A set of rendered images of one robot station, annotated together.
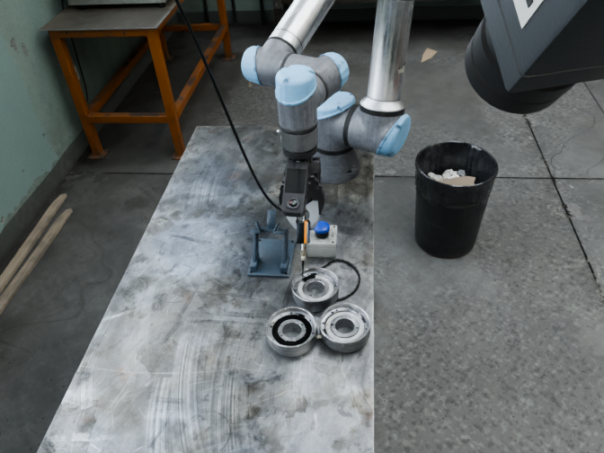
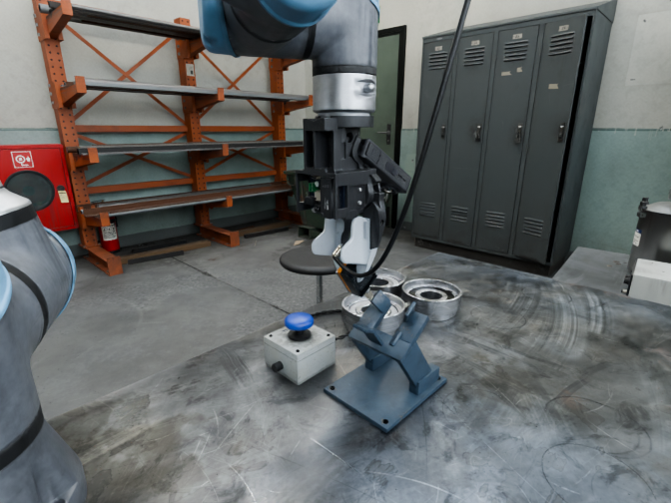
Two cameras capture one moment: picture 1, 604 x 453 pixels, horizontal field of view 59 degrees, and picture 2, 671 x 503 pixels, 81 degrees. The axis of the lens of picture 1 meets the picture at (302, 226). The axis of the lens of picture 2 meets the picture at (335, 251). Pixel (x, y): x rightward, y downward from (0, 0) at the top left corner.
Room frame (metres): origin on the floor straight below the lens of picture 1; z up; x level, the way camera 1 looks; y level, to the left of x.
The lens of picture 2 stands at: (1.34, 0.27, 1.12)
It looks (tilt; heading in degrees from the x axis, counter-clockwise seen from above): 17 degrees down; 215
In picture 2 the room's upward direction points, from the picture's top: straight up
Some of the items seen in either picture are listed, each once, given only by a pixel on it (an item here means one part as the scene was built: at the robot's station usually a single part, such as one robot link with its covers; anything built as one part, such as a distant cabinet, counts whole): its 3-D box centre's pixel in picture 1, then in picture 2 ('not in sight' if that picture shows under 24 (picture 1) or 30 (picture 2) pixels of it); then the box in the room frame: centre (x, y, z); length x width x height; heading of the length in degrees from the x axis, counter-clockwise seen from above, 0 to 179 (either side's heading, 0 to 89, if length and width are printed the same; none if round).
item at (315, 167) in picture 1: (301, 167); (339, 168); (0.93, -0.01, 1.07); 0.09 x 0.08 x 0.12; 170
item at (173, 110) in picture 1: (160, 45); not in sight; (3.47, 0.83, 0.39); 1.50 x 0.62 x 0.78; 171
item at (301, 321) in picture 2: (322, 233); (299, 332); (0.97, -0.05, 0.85); 0.04 x 0.04 x 0.05
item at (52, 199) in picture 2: not in sight; (56, 205); (0.01, -3.55, 0.50); 0.91 x 0.24 x 1.00; 171
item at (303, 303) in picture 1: (315, 289); (372, 314); (0.82, -0.02, 0.82); 0.10 x 0.10 x 0.04
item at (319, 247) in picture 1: (322, 239); (297, 349); (0.98, -0.05, 0.82); 0.08 x 0.07 x 0.05; 171
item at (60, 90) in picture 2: not in sight; (208, 136); (-1.21, -3.03, 1.05); 2.38 x 0.70 x 2.10; 171
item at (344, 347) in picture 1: (344, 328); (378, 285); (0.70, -0.07, 0.82); 0.10 x 0.10 x 0.04
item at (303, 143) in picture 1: (297, 135); (345, 98); (0.92, 0.00, 1.15); 0.08 x 0.08 x 0.05
